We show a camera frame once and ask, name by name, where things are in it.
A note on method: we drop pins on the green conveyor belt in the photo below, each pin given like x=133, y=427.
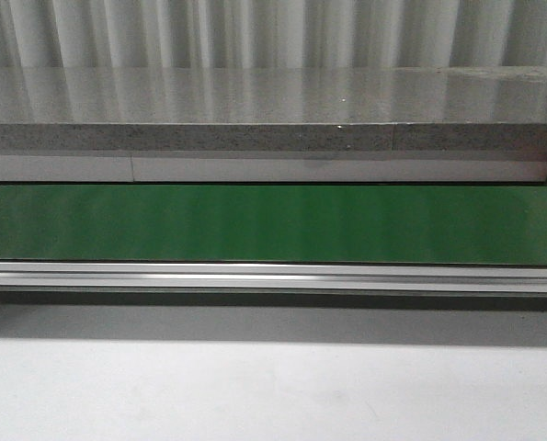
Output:
x=399, y=224

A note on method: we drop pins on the grey speckled stone counter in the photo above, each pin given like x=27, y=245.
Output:
x=273, y=110

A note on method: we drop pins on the white panel under counter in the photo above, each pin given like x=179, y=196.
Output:
x=378, y=167

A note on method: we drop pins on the white pleated curtain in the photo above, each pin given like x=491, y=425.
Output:
x=272, y=34

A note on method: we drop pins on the aluminium conveyor frame rail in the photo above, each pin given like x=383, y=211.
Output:
x=497, y=280

